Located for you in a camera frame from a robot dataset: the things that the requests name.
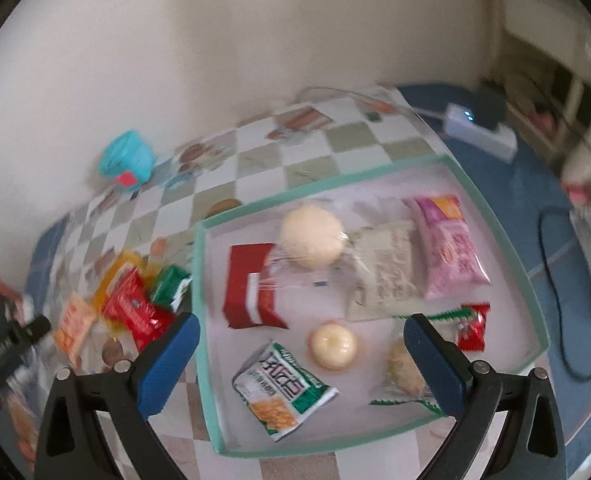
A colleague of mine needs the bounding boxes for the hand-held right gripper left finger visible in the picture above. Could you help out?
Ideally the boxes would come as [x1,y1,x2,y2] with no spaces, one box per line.
[34,311,201,480]

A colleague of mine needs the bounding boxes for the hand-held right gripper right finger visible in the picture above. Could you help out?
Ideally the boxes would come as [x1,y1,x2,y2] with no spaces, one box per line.
[403,312,566,480]

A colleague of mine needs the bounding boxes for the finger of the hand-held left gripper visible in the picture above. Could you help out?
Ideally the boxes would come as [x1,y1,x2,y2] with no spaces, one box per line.
[16,315,52,347]

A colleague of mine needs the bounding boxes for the cookie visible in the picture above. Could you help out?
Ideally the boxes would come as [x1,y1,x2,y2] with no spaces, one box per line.
[369,310,476,418]

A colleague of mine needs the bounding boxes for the orange snack packet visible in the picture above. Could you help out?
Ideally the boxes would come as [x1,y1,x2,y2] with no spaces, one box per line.
[52,292,98,371]

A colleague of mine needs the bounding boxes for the small red snack packet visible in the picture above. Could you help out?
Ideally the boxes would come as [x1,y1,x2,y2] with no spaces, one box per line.
[455,302,491,352]

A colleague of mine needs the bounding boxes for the small round pale bun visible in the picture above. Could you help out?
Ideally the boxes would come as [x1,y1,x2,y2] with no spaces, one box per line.
[308,322,359,373]

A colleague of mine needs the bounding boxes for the beige cracker packet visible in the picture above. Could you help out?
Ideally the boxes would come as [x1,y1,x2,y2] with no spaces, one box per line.
[345,220,429,323]

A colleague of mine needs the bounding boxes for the teal-edged shallow tray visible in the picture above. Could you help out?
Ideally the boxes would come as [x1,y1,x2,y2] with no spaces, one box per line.
[191,154,551,461]

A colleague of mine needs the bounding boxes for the red and white box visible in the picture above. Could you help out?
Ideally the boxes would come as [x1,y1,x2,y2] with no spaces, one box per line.
[222,242,291,331]

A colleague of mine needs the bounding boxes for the green and white cracker packet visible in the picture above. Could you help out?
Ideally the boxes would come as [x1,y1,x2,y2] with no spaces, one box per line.
[232,341,339,443]

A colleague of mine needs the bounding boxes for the large red snack packet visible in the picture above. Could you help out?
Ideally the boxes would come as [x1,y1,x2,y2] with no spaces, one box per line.
[100,267,176,353]

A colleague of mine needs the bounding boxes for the green snack packet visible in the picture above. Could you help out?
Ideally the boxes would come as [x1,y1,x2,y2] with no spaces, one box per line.
[148,265,193,313]

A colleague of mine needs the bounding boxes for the yellow snack packet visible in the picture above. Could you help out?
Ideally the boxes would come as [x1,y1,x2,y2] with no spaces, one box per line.
[91,250,146,321]

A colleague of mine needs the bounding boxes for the pink snack packet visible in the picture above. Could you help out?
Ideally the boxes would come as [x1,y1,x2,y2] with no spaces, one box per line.
[403,194,491,301]

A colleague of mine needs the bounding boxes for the round bun in clear wrapper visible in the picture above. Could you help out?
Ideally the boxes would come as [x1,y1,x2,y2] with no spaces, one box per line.
[262,200,356,301]

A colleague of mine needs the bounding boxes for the teal plastic container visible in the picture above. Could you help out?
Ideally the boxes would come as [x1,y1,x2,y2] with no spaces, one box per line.
[98,130,156,193]

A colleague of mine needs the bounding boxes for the checked printed tablecloth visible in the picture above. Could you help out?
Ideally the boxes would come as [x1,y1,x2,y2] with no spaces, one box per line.
[5,82,591,480]

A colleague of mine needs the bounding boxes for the white power strip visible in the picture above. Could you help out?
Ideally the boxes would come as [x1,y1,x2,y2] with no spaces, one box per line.
[443,102,519,163]

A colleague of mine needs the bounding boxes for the black adapter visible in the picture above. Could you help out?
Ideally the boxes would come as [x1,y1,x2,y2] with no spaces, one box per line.
[475,77,509,131]

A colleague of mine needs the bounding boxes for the white shelf unit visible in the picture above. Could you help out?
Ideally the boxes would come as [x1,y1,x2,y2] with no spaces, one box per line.
[495,25,591,161]

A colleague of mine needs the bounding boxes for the black cable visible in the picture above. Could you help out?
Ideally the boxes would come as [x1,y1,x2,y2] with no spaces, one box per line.
[538,207,591,381]

